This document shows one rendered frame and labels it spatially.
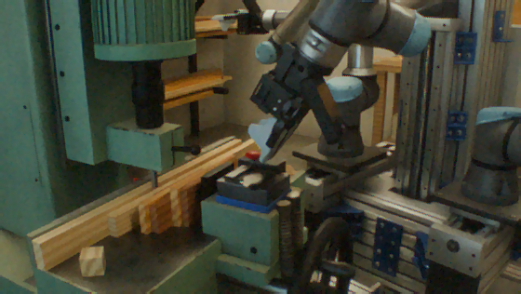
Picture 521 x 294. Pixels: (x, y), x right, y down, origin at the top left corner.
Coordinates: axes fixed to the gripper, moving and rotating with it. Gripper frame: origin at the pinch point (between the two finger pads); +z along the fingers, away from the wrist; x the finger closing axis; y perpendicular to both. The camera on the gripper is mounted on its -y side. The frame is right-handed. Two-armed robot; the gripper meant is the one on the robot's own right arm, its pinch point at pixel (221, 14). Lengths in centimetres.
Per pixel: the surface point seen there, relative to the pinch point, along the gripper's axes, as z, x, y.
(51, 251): -51, -117, 15
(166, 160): -55, -93, 9
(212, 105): 180, 205, 130
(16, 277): -33, -117, 28
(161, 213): -57, -98, 17
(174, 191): -58, -95, 14
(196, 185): -60, -91, 14
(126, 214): -52, -102, 17
